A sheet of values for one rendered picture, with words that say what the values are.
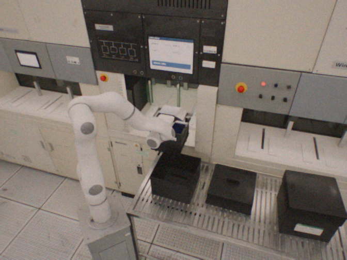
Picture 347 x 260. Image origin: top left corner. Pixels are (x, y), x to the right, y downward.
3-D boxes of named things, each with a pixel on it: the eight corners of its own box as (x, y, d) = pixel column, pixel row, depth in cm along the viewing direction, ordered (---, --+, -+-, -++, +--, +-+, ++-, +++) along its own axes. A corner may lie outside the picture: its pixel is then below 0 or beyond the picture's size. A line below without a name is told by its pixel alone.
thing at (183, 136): (148, 153, 180) (146, 115, 161) (159, 136, 195) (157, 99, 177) (182, 161, 174) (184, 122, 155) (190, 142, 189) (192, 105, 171)
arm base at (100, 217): (91, 234, 153) (83, 216, 142) (83, 210, 167) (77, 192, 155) (121, 221, 160) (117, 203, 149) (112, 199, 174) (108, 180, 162)
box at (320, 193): (278, 233, 153) (289, 207, 137) (275, 195, 175) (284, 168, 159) (330, 244, 147) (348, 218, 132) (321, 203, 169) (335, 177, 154)
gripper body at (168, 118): (153, 131, 158) (160, 120, 167) (169, 134, 156) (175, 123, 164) (153, 120, 154) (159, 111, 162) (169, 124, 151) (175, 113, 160)
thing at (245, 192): (204, 203, 170) (206, 190, 162) (214, 172, 192) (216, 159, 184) (250, 215, 162) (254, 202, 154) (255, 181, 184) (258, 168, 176)
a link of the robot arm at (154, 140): (163, 122, 149) (151, 125, 153) (155, 136, 139) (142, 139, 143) (170, 133, 153) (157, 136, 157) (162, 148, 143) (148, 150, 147)
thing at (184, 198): (164, 166, 197) (164, 149, 187) (200, 175, 190) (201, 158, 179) (150, 193, 177) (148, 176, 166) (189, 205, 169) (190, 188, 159)
